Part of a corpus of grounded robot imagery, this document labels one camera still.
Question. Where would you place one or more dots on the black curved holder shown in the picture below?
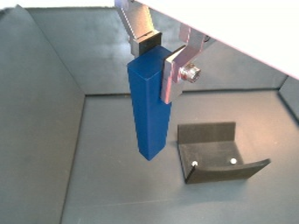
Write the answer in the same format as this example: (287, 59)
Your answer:
(210, 153)

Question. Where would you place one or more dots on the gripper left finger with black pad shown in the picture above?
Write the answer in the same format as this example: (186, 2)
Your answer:
(143, 36)

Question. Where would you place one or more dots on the blue rectangular block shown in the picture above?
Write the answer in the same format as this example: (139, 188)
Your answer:
(151, 111)

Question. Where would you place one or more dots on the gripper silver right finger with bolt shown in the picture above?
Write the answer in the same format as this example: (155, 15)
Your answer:
(178, 67)

